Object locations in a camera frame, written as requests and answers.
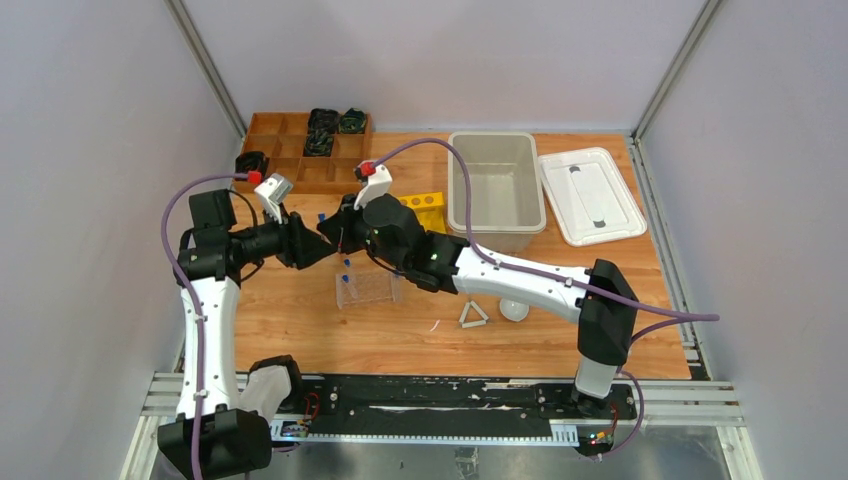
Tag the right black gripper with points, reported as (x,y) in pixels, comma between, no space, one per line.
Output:
(340,227)

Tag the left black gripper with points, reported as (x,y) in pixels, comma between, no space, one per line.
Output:
(293,238)

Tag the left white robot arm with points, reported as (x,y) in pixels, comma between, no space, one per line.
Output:
(221,430)

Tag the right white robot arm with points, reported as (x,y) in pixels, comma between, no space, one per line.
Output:
(599,300)

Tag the clear plastic tube rack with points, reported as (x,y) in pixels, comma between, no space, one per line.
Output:
(373,288)

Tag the yellow test tube rack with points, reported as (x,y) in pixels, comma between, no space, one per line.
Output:
(429,209)

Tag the wooden compartment tray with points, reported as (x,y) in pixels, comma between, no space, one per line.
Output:
(283,137)

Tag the white clay triangle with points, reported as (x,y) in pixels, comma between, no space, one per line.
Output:
(472,316)

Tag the grey plastic bin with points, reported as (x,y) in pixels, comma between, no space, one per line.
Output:
(506,192)

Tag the white porcelain dish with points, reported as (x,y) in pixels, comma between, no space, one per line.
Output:
(513,311)

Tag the white plastic bin lid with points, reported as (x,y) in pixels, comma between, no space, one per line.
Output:
(589,197)

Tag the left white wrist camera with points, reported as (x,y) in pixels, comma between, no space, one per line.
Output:
(273,192)

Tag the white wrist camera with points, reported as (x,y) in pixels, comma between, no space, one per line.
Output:
(273,192)
(375,185)

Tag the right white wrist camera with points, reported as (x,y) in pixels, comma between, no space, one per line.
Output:
(375,185)

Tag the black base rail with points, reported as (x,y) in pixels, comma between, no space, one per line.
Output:
(461,411)

